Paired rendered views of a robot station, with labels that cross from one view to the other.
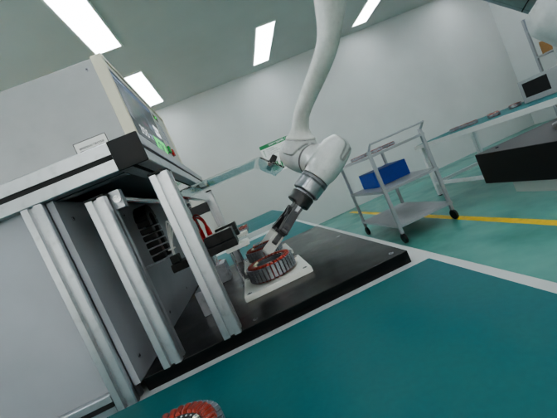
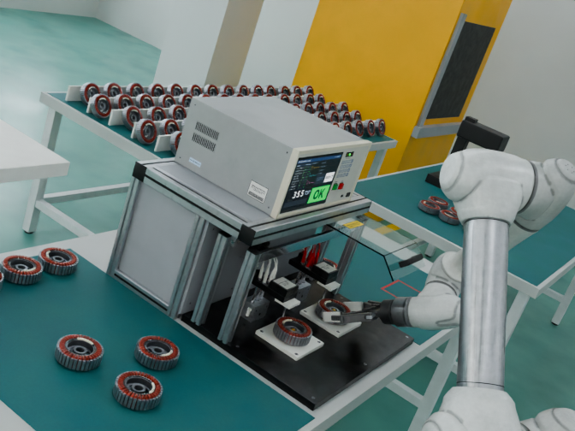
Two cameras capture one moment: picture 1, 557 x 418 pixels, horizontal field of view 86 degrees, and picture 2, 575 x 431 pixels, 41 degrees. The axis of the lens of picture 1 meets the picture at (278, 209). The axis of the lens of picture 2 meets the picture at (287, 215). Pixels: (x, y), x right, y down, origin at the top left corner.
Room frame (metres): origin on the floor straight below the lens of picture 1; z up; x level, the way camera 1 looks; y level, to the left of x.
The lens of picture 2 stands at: (-1.06, -0.92, 1.86)
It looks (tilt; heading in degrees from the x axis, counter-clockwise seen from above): 20 degrees down; 33
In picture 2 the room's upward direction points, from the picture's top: 19 degrees clockwise
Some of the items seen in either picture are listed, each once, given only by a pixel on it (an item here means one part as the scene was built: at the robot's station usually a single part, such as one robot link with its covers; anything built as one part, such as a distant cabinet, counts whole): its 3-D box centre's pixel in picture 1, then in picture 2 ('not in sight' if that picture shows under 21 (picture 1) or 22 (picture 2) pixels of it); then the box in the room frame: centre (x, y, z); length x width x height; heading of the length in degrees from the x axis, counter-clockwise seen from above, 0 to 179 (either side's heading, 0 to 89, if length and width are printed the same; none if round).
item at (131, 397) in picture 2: not in sight; (138, 390); (0.11, 0.08, 0.77); 0.11 x 0.11 x 0.04
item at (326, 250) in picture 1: (268, 273); (305, 329); (0.80, 0.09, 0.76); 0.64 x 0.47 x 0.02; 6
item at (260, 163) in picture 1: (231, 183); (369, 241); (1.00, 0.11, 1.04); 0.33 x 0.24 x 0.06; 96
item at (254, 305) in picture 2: (212, 294); (253, 307); (0.66, 0.21, 0.80); 0.08 x 0.05 x 0.06; 6
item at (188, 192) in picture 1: (196, 194); (311, 240); (0.79, 0.18, 1.03); 0.62 x 0.01 x 0.03; 6
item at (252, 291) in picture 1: (275, 275); (290, 338); (0.68, 0.07, 0.78); 0.15 x 0.15 x 0.01; 6
